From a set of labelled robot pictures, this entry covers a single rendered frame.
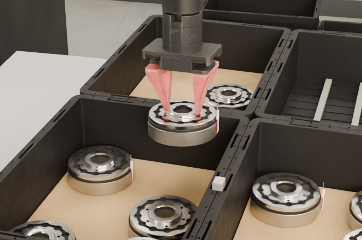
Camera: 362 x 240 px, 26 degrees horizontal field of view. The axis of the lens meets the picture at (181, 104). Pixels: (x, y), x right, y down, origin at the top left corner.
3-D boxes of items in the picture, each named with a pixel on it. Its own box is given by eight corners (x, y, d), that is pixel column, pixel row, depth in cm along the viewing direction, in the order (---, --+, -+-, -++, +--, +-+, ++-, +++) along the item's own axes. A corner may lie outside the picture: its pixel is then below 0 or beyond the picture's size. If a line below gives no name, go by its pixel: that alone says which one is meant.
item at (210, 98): (253, 111, 141) (253, 109, 140) (197, 108, 142) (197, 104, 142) (257, 88, 150) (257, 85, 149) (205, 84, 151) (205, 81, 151)
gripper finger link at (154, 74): (160, 100, 121) (160, 41, 117) (204, 105, 119) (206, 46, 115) (144, 115, 115) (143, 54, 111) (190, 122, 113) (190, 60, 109)
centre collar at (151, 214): (179, 226, 108) (179, 223, 108) (144, 223, 109) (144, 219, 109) (185, 207, 113) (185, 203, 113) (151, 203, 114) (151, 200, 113)
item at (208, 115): (204, 134, 111) (204, 130, 111) (138, 124, 114) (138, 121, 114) (224, 107, 120) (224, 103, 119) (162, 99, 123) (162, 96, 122)
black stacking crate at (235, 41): (248, 180, 129) (251, 118, 124) (81, 154, 136) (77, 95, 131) (288, 82, 163) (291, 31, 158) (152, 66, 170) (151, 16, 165)
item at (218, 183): (222, 191, 104) (222, 184, 103) (211, 190, 104) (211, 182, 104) (225, 184, 105) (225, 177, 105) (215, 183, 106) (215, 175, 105)
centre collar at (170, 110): (193, 121, 114) (193, 117, 113) (161, 117, 115) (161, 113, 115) (203, 108, 118) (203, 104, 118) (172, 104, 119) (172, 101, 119)
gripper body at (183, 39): (157, 49, 118) (156, 1, 115) (222, 56, 115) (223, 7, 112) (141, 62, 112) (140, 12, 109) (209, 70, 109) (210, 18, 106)
